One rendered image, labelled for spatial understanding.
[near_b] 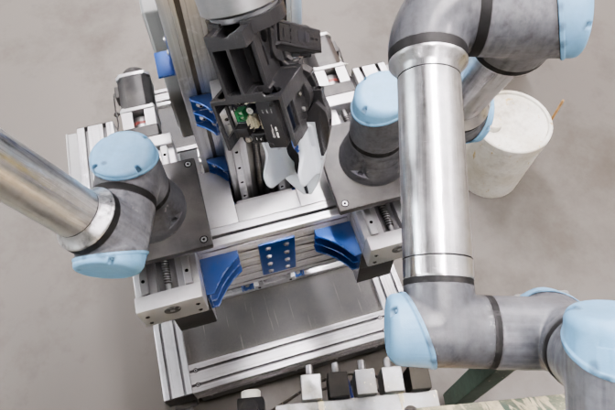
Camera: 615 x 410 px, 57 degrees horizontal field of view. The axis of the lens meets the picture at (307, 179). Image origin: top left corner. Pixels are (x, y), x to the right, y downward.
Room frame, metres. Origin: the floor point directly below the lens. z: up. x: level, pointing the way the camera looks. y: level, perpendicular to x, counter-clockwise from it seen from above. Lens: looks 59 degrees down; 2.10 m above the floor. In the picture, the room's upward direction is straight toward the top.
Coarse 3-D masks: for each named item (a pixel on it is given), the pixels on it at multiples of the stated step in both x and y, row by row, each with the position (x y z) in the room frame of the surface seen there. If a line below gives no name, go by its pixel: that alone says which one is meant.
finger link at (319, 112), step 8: (312, 88) 0.36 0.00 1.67; (320, 88) 0.36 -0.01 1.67; (320, 96) 0.36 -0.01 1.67; (312, 104) 0.35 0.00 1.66; (320, 104) 0.35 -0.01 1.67; (328, 104) 0.36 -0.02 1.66; (312, 112) 0.35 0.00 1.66; (320, 112) 0.34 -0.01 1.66; (328, 112) 0.35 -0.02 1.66; (312, 120) 0.34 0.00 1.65; (320, 120) 0.34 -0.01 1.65; (328, 120) 0.34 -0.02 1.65; (320, 128) 0.34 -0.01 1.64; (328, 128) 0.34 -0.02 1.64; (320, 136) 0.34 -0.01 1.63; (328, 136) 0.34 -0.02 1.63; (320, 144) 0.33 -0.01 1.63; (328, 144) 0.34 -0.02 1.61; (320, 152) 0.33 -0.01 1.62
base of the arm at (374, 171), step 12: (348, 132) 0.73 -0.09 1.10; (348, 144) 0.69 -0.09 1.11; (348, 156) 0.67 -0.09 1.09; (360, 156) 0.66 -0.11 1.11; (372, 156) 0.65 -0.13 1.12; (384, 156) 0.65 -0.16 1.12; (396, 156) 0.66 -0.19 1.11; (348, 168) 0.66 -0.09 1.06; (360, 168) 0.66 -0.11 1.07; (372, 168) 0.64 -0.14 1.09; (384, 168) 0.64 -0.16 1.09; (396, 168) 0.65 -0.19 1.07; (360, 180) 0.64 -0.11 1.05; (372, 180) 0.63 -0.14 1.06; (384, 180) 0.63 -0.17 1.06
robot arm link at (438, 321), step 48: (432, 0) 0.52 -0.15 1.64; (480, 0) 0.52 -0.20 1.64; (432, 48) 0.47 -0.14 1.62; (432, 96) 0.41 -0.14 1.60; (432, 144) 0.36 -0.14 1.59; (432, 192) 0.30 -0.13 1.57; (432, 240) 0.25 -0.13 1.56; (432, 288) 0.21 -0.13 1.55; (384, 336) 0.18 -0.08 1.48; (432, 336) 0.16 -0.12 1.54; (480, 336) 0.16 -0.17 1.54
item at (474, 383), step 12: (468, 372) 0.39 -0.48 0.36; (480, 372) 0.36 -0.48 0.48; (492, 372) 0.34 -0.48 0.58; (504, 372) 0.34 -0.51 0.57; (456, 384) 0.39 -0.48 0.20; (468, 384) 0.36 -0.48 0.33; (480, 384) 0.34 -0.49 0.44; (492, 384) 0.34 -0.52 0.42; (444, 396) 0.39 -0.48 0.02; (456, 396) 0.36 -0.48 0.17; (468, 396) 0.34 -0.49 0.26
